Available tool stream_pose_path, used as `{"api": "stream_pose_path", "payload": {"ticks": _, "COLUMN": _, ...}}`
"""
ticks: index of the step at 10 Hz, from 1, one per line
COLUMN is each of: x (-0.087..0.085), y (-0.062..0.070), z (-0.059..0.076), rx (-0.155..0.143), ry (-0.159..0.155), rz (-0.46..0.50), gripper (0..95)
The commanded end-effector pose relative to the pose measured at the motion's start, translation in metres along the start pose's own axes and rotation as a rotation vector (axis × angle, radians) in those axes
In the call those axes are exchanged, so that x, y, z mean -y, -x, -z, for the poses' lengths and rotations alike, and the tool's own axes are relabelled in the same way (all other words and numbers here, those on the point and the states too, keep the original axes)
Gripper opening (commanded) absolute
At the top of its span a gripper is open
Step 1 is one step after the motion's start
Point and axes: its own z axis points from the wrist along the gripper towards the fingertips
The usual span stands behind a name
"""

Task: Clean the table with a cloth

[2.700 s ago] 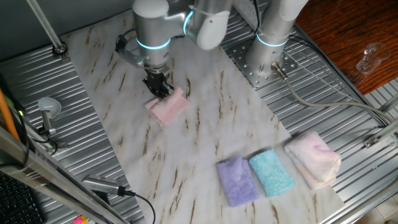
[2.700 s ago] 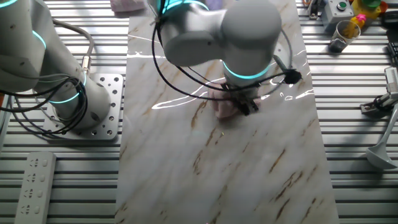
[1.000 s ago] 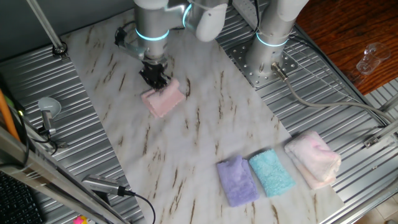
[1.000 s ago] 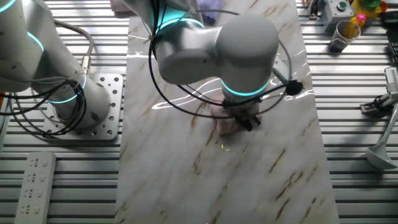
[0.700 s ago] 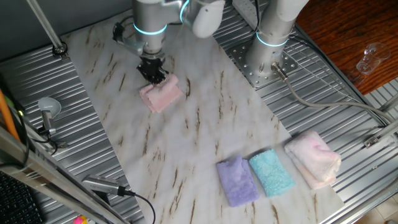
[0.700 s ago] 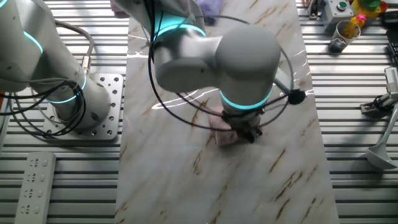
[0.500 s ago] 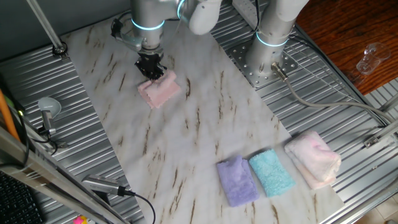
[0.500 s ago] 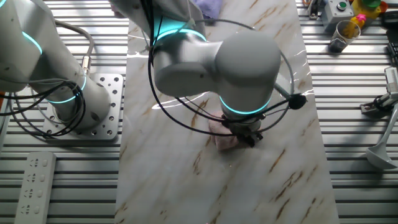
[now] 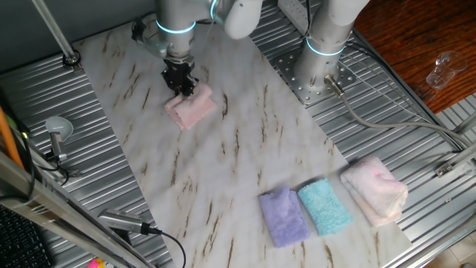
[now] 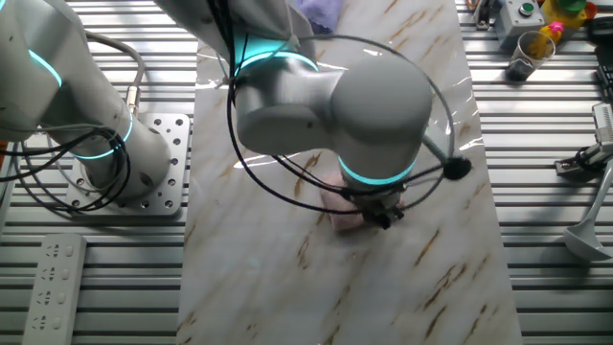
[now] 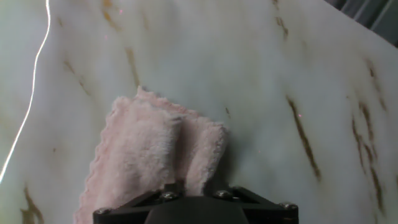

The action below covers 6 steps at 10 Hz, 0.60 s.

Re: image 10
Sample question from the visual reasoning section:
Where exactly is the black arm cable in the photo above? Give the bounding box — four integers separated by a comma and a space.
223, 0, 457, 216

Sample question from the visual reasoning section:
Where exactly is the yellow pink toy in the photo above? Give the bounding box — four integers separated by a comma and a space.
526, 19, 565, 58

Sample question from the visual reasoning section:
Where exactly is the black box device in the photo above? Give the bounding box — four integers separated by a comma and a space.
587, 16, 613, 47

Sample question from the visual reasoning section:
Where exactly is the thick grey cable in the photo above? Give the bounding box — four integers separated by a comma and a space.
84, 31, 147, 117

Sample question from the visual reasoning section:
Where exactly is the black base cable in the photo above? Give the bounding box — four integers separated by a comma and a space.
0, 125, 133, 213

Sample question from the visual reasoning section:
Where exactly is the silver depth camera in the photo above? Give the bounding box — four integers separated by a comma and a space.
592, 102, 613, 145

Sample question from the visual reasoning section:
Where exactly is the white power strip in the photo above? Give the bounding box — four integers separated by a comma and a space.
21, 233, 88, 345

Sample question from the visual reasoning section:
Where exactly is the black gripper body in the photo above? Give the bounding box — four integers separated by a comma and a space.
356, 189, 406, 226

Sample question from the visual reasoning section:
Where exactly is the small metal clamp bracket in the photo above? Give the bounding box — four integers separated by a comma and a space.
554, 142, 613, 182

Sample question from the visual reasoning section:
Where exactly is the small black metal fixture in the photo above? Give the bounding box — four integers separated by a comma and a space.
471, 0, 497, 31

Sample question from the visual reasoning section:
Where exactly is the grey box with green button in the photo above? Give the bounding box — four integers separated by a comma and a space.
494, 0, 546, 49

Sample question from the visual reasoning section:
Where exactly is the purple folded cloth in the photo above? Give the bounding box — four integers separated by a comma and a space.
292, 0, 345, 35

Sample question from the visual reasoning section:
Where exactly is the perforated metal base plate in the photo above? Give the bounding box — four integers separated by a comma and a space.
64, 112, 192, 217

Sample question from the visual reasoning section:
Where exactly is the marble pattern table mat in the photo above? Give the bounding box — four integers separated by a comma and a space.
175, 0, 523, 345

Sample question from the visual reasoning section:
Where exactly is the clear glass cup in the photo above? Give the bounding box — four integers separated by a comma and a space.
506, 31, 556, 83

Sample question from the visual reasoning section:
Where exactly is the pink cloth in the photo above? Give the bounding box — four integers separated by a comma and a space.
319, 171, 406, 235

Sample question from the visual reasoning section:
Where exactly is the yellow toy with green top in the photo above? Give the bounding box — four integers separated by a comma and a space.
540, 0, 599, 30

